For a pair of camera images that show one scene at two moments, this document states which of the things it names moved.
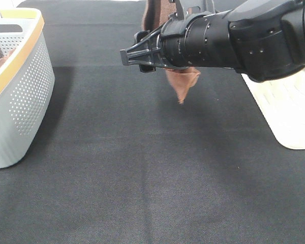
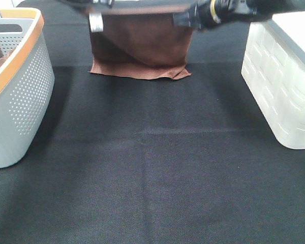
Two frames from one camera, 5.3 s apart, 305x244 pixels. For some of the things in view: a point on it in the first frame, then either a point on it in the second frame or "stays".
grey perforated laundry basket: x=22 y=83 stays
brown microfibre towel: x=154 y=12 -> x=146 y=43
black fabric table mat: x=117 y=159 stays
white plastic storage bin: x=288 y=103 stays
